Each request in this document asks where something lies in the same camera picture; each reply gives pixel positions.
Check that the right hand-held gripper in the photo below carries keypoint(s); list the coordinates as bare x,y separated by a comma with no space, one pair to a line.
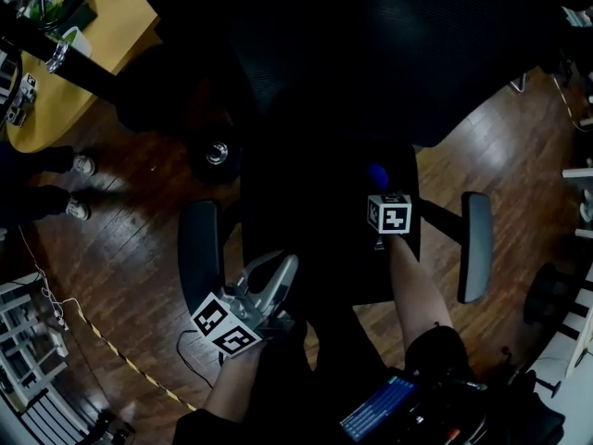
394,216

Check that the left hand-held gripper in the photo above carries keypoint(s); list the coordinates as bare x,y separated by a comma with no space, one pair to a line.
224,327

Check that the blue cloth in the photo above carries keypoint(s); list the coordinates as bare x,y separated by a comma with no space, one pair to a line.
378,176

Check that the black office chair seat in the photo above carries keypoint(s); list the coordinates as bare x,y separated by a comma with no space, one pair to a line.
324,230

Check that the person's left forearm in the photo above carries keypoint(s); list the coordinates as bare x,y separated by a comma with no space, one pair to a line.
234,387

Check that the person's right forearm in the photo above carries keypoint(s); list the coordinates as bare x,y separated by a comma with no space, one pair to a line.
417,285

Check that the black chair armrest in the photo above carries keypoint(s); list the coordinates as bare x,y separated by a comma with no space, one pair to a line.
199,258
477,248

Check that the person's black clothing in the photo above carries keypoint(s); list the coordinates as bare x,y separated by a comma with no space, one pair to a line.
287,397

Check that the black knob with chrome centre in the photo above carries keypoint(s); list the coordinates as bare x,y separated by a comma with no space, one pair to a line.
217,153

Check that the yellow black floor tape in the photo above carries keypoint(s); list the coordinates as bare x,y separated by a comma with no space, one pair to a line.
134,366

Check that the black mesh chair backrest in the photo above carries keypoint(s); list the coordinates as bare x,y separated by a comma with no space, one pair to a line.
370,54

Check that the chest device with blue screen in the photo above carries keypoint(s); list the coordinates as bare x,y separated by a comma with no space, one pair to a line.
377,408

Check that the white power strip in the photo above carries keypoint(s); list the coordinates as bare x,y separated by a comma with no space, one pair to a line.
61,321

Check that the round yellow wooden table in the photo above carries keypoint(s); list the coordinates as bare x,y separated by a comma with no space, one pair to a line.
60,109

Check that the black coat rack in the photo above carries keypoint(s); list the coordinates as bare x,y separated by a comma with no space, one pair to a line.
88,70

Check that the grey hand-held gripper device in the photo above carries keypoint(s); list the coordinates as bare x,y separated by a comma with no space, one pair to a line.
22,100

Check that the green plant in white pot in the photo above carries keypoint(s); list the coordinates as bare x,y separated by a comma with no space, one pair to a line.
76,42

